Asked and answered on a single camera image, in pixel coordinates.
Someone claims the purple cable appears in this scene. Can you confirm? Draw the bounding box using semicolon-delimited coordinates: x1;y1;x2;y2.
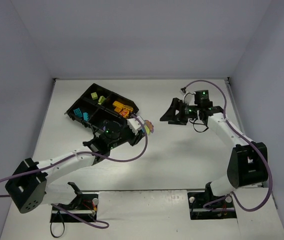
181;79;273;212
0;113;149;230

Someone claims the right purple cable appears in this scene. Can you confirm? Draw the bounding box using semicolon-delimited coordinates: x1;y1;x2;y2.
181;79;273;212

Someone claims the orange rounded lego block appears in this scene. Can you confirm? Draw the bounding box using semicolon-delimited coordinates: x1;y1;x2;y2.
119;105;134;119

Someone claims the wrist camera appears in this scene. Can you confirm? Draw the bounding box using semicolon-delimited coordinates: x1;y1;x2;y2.
127;116;145;135
180;87;195;105

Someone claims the mixed lego cluster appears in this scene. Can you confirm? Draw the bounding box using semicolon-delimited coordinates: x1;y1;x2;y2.
143;120;154;135

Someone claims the small orange square lego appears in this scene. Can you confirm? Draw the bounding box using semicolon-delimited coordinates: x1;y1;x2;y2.
114;107;122;113

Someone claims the orange and lime lego stack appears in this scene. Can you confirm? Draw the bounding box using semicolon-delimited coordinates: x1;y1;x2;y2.
112;101;124;109

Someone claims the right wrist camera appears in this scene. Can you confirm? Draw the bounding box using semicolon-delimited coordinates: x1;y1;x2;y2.
180;87;195;105

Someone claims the black compartment tray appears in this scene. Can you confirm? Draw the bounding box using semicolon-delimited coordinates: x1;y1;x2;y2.
65;83;140;144

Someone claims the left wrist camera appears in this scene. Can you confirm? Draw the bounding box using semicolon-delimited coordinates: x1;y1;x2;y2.
127;116;145;135

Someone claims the teal lego in tray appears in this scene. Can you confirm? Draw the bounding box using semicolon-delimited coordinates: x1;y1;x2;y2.
73;108;83;118

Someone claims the yellow-green lego in tray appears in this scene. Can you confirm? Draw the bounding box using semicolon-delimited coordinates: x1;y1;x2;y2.
91;92;98;100

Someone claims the teal 2x4 lego brick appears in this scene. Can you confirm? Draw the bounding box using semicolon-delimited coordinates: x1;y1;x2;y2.
82;112;90;122

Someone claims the lime lego block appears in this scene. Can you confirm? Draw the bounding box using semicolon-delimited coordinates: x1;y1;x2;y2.
98;95;106;105

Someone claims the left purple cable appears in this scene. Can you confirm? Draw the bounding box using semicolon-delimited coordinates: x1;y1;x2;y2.
0;113;149;230

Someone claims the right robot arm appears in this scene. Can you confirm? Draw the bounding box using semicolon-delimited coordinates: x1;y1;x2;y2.
160;90;269;199

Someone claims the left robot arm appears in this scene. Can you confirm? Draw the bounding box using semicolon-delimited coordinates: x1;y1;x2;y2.
5;117;152;214

